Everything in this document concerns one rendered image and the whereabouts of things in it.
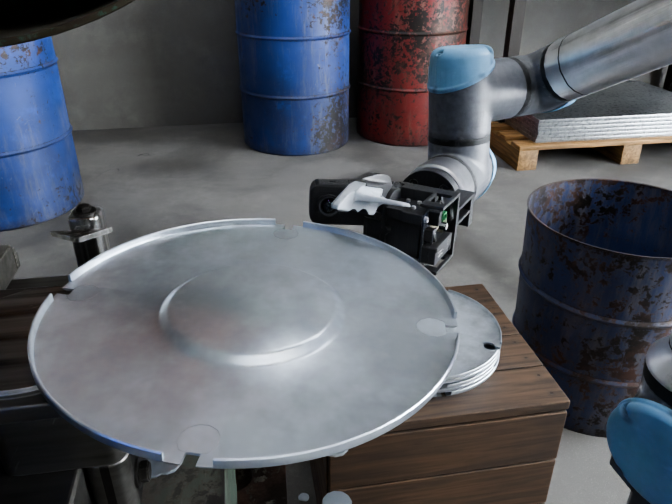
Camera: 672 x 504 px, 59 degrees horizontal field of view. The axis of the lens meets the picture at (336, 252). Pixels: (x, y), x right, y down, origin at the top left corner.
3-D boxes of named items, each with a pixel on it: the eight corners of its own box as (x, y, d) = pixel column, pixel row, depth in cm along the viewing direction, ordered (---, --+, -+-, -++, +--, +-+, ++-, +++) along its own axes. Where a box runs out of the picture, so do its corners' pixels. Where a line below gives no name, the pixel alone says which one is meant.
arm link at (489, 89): (484, 40, 77) (481, 127, 81) (413, 48, 71) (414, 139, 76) (531, 42, 70) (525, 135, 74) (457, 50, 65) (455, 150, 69)
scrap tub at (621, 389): (612, 328, 175) (653, 173, 153) (715, 432, 139) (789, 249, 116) (476, 343, 169) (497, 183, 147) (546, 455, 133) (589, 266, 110)
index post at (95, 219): (119, 285, 61) (102, 198, 56) (114, 301, 58) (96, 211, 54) (90, 288, 60) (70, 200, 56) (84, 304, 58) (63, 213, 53)
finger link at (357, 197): (394, 183, 48) (427, 197, 56) (329, 171, 50) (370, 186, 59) (385, 221, 48) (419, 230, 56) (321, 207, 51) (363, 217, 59)
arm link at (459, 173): (416, 152, 72) (411, 215, 75) (402, 161, 68) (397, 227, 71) (478, 161, 69) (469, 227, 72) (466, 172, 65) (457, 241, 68)
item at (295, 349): (479, 502, 29) (481, 491, 29) (-83, 436, 31) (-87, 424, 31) (446, 240, 55) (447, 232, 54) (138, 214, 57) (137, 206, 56)
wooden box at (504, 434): (465, 405, 147) (482, 282, 130) (537, 542, 114) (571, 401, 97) (303, 425, 141) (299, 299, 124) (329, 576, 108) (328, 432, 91)
